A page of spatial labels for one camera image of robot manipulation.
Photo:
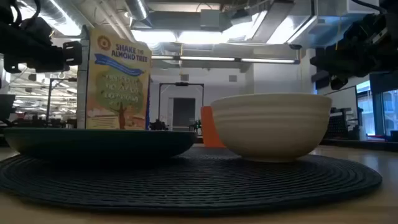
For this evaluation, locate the silver ceiling duct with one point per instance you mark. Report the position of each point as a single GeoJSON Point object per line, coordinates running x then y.
{"type": "Point", "coordinates": [136, 9]}

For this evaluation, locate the grey door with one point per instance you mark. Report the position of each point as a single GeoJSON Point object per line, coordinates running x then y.
{"type": "Point", "coordinates": [183, 112]}

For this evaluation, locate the orange plastic cup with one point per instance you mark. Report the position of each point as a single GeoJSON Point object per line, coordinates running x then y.
{"type": "Point", "coordinates": [210, 130]}

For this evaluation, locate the black metal stand frame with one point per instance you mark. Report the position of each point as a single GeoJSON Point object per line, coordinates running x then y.
{"type": "Point", "coordinates": [181, 84]}

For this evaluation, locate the white ribbed ceramic bowl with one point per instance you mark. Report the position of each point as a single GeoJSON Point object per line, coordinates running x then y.
{"type": "Point", "coordinates": [270, 124]}

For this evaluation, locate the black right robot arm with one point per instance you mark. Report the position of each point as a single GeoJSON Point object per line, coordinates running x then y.
{"type": "Point", "coordinates": [391, 46]}

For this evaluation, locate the black pole stand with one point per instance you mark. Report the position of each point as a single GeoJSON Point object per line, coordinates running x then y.
{"type": "Point", "coordinates": [49, 102]}

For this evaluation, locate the yellow almond cereal box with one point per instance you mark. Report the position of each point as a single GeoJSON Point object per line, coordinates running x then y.
{"type": "Point", "coordinates": [118, 84]}

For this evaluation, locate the black monitor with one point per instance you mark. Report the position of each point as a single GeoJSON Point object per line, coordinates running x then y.
{"type": "Point", "coordinates": [6, 105]}

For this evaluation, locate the dark round woven placemat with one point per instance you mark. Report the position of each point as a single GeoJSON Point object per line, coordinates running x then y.
{"type": "Point", "coordinates": [199, 183]}

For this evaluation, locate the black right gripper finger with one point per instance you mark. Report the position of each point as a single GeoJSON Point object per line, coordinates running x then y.
{"type": "Point", "coordinates": [338, 83]}

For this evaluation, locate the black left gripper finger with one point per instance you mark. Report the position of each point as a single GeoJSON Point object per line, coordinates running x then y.
{"type": "Point", "coordinates": [73, 53]}

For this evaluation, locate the long fluorescent ceiling light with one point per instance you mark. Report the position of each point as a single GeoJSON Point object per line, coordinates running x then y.
{"type": "Point", "coordinates": [205, 58]}

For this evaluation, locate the grey ceiling unit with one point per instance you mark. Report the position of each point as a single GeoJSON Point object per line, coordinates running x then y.
{"type": "Point", "coordinates": [214, 20]}

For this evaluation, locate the dark green plate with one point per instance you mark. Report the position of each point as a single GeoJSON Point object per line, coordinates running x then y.
{"type": "Point", "coordinates": [93, 143]}

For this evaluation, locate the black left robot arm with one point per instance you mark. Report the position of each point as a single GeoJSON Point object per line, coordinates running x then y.
{"type": "Point", "coordinates": [4, 18]}

